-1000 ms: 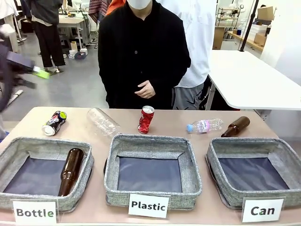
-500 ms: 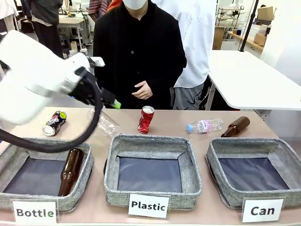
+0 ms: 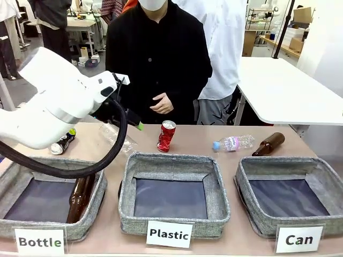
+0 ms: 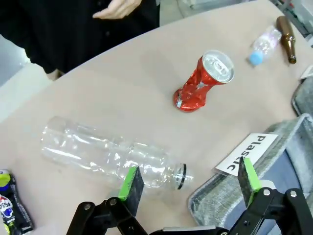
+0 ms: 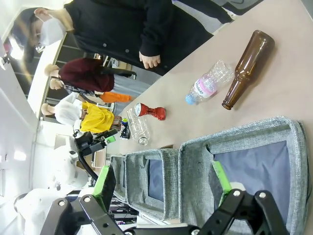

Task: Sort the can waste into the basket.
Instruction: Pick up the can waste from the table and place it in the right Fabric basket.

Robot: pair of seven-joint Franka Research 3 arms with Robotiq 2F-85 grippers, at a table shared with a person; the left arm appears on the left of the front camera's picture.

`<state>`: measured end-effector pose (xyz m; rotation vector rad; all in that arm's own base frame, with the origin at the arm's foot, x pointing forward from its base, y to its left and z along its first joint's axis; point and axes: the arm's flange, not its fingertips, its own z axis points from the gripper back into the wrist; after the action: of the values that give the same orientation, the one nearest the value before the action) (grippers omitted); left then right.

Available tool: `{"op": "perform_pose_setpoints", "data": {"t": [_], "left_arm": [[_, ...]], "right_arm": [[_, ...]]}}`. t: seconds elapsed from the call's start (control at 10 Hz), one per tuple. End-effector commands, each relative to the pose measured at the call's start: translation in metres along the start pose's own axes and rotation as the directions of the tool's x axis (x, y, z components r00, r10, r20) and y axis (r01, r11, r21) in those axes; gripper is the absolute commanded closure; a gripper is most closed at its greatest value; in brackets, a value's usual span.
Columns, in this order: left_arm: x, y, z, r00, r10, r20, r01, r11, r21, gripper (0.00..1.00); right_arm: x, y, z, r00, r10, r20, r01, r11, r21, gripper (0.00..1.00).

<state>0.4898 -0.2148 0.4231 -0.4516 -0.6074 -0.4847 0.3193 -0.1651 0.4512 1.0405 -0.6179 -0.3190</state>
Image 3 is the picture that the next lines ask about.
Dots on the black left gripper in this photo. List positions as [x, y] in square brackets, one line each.
[110, 113]

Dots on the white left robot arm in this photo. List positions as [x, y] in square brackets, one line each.
[53, 88]

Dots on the crushed red soda can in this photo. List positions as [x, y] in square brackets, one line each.
[166, 137]

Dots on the black drink can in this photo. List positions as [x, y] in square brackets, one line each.
[63, 143]

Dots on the grey fabric basket bottle label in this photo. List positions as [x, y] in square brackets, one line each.
[93, 208]

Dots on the grey fabric basket plastic label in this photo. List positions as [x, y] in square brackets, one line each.
[217, 192]

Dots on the grey fabric basket can label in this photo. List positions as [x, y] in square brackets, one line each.
[246, 192]

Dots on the white sign reading Can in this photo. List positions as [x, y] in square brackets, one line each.
[299, 239]

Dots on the person's left hand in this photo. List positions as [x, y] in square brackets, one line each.
[163, 104]

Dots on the crushed clear plastic bottle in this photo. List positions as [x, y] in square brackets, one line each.
[128, 144]

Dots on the person in black coat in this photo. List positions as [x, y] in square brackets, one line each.
[160, 53]

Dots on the clear water bottle blue cap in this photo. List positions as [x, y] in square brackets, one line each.
[233, 143]

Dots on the brown glass bottle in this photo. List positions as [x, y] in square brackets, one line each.
[269, 144]
[77, 198]

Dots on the person in white shirt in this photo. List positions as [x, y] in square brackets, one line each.
[222, 53]

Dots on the white sign reading Plastic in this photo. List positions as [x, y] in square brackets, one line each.
[169, 234]

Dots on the background white desk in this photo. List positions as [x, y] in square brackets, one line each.
[80, 25]

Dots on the white face mask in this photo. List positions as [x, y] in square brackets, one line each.
[152, 4]

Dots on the background person in dark clothes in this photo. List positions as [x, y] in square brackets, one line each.
[52, 24]

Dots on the white side table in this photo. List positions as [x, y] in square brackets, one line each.
[281, 91]

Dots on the white sign reading Bottle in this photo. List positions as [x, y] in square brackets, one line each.
[40, 241]

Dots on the background person in black trousers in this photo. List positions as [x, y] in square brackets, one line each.
[6, 40]

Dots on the metal shelf rack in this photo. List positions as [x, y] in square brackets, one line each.
[257, 18]

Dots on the wooden workbench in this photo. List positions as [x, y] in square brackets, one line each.
[284, 46]

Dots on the black tripod pole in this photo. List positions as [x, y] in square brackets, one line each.
[282, 29]

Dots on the cardboard box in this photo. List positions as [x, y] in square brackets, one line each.
[302, 14]

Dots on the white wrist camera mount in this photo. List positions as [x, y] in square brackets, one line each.
[123, 79]

